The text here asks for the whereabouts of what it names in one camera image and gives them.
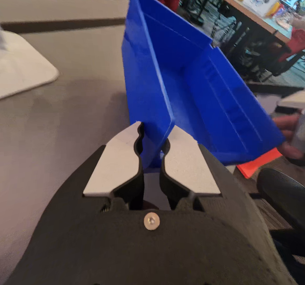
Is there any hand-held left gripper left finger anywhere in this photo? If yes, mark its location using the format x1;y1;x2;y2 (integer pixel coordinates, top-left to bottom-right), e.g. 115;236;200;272
83;122;145;210

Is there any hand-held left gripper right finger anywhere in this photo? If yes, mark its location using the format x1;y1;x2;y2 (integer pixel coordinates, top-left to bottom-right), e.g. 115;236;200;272
160;125;221;210

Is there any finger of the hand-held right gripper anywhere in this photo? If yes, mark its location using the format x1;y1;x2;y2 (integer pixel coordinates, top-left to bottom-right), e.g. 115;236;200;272
276;91;305;114

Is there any blue plastic bin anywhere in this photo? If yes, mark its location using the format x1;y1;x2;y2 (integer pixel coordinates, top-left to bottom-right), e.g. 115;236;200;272
122;0;286;168

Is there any person's right hand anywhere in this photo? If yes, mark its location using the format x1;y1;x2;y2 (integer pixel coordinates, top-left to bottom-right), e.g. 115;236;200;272
272;114;305;159

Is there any red chair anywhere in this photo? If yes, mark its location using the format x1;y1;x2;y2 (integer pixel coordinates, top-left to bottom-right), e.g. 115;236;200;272
143;0;181;12
274;27;305;76

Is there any orange plastic strip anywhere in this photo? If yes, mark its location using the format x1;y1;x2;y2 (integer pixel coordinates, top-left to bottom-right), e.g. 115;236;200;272
236;147;283;179

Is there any black chair armrest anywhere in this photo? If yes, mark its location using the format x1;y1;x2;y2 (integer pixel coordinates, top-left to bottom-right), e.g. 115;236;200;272
257;168;305;230

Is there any wooden background table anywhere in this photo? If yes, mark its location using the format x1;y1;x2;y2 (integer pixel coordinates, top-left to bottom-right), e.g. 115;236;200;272
214;0;296;76

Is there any white rounded board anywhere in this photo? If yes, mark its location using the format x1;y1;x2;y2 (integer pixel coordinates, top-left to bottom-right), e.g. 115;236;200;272
0;29;59;99

